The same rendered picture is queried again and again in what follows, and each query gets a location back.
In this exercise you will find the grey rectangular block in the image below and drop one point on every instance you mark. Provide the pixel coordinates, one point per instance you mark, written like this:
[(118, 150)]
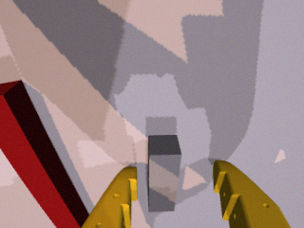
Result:
[(164, 163)]

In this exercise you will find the dark red rectangular bar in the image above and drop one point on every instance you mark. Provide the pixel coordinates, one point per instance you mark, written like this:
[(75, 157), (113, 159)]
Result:
[(28, 148)]

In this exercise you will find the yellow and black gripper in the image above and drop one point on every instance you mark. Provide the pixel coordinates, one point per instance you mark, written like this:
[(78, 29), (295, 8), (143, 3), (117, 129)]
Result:
[(242, 202)]

